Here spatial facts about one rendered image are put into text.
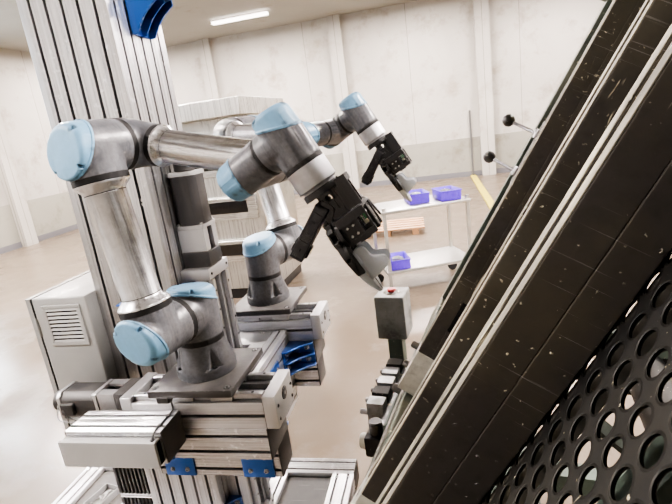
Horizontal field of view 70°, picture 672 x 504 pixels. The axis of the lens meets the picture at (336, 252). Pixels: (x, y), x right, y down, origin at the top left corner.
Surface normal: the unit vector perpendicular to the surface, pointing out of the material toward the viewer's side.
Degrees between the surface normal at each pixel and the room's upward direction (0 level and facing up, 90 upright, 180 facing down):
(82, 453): 90
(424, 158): 90
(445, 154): 90
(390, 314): 90
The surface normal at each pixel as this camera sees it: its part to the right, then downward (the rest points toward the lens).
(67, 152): -0.44, 0.15
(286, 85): -0.19, 0.28
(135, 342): -0.37, 0.41
